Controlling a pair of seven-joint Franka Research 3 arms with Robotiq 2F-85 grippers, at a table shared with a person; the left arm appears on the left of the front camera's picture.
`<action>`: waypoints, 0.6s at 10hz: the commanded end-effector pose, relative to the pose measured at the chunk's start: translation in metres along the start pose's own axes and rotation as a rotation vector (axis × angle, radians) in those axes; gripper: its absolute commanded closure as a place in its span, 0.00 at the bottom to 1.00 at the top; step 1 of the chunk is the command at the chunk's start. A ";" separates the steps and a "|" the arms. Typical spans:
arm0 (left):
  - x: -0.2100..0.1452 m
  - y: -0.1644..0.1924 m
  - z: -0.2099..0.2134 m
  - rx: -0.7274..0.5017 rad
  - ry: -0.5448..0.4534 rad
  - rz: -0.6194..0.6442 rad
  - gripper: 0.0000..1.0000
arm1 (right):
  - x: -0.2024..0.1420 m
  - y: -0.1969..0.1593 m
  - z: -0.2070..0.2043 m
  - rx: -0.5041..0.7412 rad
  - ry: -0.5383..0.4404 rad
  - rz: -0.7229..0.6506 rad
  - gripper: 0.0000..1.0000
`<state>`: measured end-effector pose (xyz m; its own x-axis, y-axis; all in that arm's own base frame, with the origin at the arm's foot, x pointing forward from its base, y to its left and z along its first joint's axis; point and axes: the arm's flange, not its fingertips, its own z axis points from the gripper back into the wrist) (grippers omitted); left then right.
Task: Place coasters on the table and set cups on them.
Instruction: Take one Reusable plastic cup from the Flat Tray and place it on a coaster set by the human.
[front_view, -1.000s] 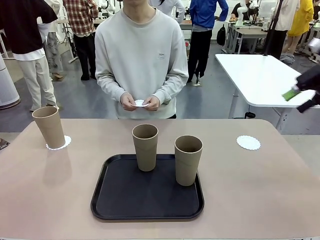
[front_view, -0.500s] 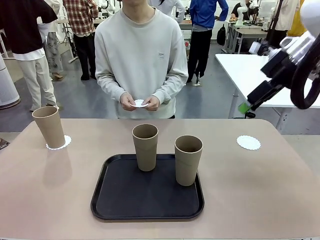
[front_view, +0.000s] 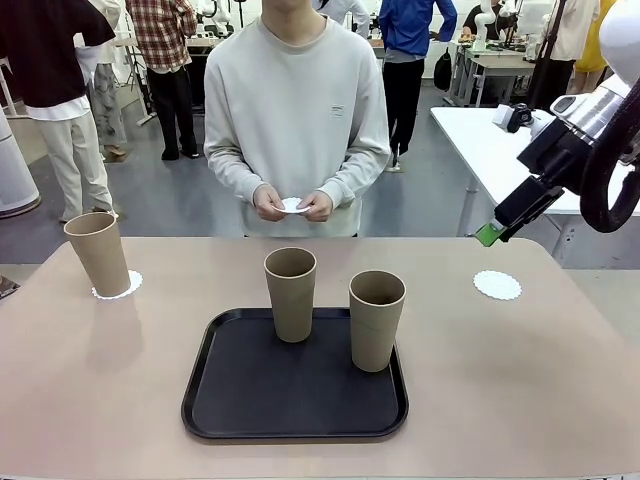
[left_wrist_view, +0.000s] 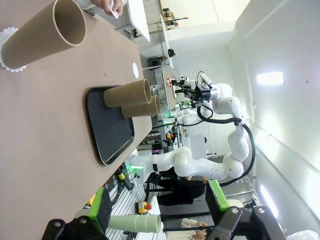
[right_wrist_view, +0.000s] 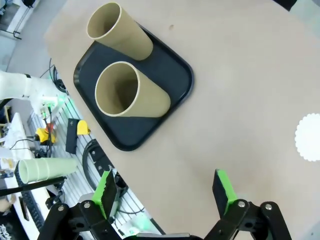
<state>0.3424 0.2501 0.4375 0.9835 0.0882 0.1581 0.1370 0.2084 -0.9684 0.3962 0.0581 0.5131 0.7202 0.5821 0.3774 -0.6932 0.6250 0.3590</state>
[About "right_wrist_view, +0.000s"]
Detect yellow emergency stop box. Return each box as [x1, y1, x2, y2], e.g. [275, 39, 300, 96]
[34, 127, 58, 146]

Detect thin cable bundle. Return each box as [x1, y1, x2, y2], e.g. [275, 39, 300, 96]
[41, 57, 70, 97]

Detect black plastic serving tray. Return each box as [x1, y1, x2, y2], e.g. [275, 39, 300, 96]
[73, 21, 195, 152]

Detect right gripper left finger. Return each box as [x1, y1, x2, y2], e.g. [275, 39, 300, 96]
[39, 169, 121, 240]

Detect thick black cable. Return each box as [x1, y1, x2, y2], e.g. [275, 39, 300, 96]
[82, 138, 101, 191]

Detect tan tumbler cup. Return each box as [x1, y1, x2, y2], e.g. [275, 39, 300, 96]
[94, 61, 172, 118]
[86, 2, 154, 61]

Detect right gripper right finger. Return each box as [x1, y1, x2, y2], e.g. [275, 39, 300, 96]
[203, 169, 292, 240]

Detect yellow plastic clip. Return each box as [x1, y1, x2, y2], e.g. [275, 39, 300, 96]
[76, 119, 91, 136]

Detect black rectangular block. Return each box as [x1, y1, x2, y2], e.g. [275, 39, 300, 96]
[65, 117, 79, 154]

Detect white scalloped paper coaster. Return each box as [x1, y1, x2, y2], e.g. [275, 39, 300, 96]
[294, 112, 320, 162]

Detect pale green stacked cups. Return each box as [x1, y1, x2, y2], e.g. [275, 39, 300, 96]
[16, 157, 78, 185]

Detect aluminium slotted base plate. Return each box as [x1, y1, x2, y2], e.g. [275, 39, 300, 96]
[29, 99, 161, 236]

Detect black rod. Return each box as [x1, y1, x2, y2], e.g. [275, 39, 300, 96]
[0, 176, 67, 197]

